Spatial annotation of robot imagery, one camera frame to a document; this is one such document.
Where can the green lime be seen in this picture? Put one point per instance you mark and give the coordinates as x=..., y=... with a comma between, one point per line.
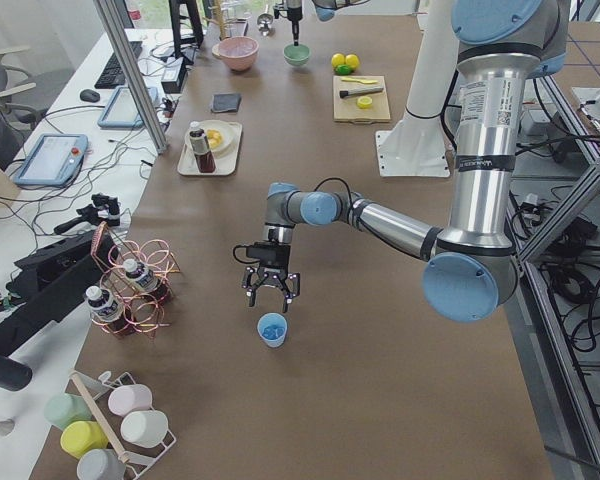
x=343, y=70

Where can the grey folded cloth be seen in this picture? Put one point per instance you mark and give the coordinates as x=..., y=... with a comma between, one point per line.
x=225, y=102

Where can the steel muddler black tip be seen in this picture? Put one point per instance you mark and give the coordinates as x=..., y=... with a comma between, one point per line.
x=360, y=91

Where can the copper wire bottle rack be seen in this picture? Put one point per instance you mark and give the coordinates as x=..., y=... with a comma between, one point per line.
x=134, y=285

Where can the pink ribbed ice bowl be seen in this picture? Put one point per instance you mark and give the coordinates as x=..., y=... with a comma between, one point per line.
x=237, y=64

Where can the grey cup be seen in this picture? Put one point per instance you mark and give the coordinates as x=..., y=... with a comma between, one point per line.
x=100, y=464

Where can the black gimbal handle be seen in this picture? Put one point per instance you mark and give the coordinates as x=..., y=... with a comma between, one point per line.
x=102, y=208

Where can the metal ice scoop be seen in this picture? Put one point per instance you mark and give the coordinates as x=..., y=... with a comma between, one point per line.
x=265, y=22

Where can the tea bottle in rack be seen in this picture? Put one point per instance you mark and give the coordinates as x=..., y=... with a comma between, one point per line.
x=146, y=281
x=108, y=311

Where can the mint green cup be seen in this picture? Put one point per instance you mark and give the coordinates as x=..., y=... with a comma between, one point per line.
x=63, y=409

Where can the dark tea bottle on tray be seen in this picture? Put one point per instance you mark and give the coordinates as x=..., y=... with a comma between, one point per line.
x=202, y=148

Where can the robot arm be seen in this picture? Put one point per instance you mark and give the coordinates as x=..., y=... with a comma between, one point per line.
x=470, y=268
x=326, y=9

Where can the half lemon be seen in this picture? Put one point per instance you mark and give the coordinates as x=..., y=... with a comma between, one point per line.
x=364, y=102

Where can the aluminium frame post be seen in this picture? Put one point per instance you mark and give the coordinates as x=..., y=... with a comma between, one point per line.
x=115, y=31

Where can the wooden cutting board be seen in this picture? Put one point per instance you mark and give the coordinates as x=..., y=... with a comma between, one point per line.
x=346, y=110

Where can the black keyboard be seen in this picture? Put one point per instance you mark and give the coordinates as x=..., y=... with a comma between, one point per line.
x=112, y=75

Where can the blue teach pendant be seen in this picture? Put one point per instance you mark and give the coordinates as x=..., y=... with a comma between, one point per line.
x=120, y=112
x=54, y=161

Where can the black computer mouse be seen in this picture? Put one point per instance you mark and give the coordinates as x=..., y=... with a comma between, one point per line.
x=89, y=95

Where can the white cup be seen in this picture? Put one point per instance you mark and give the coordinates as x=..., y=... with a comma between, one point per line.
x=146, y=428

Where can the wooden glass stand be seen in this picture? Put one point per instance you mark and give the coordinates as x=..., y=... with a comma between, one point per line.
x=217, y=14

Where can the beige serving tray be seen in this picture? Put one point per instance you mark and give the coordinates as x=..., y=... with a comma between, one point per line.
x=225, y=162

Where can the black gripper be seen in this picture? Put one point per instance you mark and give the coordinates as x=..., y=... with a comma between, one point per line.
x=254, y=278
x=295, y=11

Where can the white wire cup rack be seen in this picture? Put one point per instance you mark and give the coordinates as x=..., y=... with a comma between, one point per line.
x=138, y=461

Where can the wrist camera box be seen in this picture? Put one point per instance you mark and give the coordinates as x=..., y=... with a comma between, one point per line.
x=253, y=254

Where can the white plate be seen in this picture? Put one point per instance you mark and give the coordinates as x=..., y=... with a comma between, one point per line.
x=226, y=130

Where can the whole yellow lemon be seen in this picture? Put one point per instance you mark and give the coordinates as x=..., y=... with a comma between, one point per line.
x=352, y=61
x=337, y=60

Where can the pink cup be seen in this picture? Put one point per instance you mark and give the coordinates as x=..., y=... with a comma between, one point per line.
x=129, y=398

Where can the black equipment case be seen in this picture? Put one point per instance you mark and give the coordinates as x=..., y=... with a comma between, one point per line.
x=52, y=283

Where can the blue plastic cup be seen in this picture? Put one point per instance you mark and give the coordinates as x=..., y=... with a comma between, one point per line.
x=272, y=329

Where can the yellow cup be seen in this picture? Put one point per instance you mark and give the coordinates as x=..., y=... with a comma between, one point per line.
x=80, y=437

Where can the clear ice cubes pile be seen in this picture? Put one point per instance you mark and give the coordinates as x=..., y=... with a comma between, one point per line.
x=238, y=47

